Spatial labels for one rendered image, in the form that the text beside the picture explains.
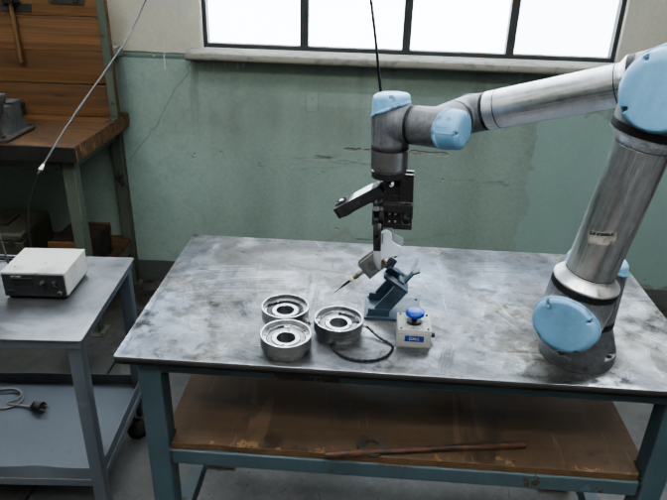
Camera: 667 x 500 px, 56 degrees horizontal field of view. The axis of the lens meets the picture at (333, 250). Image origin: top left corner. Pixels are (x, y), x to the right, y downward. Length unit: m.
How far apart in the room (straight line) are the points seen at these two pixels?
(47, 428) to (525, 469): 1.40
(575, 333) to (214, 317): 0.75
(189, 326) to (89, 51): 1.74
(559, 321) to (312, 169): 1.93
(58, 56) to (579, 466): 2.47
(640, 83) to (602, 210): 0.21
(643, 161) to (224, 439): 1.02
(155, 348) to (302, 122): 1.71
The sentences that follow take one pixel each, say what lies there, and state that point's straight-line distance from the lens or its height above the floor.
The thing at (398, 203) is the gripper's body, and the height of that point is 1.09.
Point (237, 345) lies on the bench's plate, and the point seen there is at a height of 0.80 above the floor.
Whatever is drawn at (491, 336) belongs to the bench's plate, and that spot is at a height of 0.80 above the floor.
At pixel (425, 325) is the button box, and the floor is 0.85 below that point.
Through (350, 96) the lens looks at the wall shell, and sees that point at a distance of 2.81.
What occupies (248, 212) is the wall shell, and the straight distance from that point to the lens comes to 3.04.
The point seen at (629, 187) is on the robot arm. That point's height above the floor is 1.23.
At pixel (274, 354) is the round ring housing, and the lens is 1.27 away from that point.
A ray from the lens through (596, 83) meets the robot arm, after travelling 1.20.
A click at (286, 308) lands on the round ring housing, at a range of 1.41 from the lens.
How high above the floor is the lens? 1.55
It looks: 26 degrees down
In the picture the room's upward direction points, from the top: 2 degrees clockwise
